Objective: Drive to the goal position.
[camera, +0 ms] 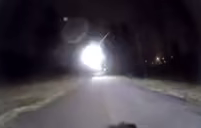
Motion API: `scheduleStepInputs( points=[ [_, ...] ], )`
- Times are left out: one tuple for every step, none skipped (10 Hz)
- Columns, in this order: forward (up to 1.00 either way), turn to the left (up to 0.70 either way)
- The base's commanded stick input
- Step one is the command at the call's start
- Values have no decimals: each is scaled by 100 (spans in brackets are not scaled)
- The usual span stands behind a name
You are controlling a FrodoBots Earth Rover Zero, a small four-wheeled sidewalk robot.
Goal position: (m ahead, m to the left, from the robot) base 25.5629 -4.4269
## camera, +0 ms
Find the grey asphalt path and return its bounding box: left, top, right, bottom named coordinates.
left=1, top=75, right=201, bottom=128

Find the bright street lamp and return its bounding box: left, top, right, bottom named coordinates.
left=80, top=42, right=106, bottom=72

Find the robot's own part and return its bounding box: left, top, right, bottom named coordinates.
left=108, top=122, right=138, bottom=128

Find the grass verge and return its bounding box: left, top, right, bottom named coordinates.
left=119, top=75, right=201, bottom=111
left=0, top=76, right=82, bottom=128

